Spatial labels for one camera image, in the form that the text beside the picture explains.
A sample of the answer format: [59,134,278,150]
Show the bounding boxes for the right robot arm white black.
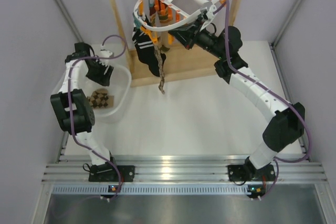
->
[169,18,305,180]

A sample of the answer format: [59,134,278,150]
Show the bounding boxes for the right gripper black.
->
[170,17,226,60]

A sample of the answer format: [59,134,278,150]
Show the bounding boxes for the white plastic tub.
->
[50,60,131,131]

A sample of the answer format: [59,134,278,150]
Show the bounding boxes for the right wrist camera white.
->
[199,1,217,22]

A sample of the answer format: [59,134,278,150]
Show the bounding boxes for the wooden hanger stand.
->
[101,0,249,89]

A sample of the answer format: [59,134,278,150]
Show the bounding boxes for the brown argyle sock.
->
[87,88,114,109]
[154,44,165,94]

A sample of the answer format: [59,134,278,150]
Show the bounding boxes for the black sock white stripes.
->
[132,26,160,77]

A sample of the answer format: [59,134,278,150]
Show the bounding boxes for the aluminium mounting rail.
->
[41,132,329,196]

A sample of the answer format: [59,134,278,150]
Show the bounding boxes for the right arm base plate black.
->
[227,164,276,184]

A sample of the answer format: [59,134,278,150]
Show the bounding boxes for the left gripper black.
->
[85,57,113,87]

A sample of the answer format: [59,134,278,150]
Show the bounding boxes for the brown sock clipped on hanger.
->
[149,1,171,52]

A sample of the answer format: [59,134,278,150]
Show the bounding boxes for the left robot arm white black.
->
[50,42,121,181]

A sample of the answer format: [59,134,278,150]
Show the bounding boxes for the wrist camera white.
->
[199,1,217,22]
[99,49,114,67]

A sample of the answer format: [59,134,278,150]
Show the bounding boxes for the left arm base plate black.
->
[88,164,135,182]

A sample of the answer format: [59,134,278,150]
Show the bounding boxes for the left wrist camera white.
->
[99,49,114,67]

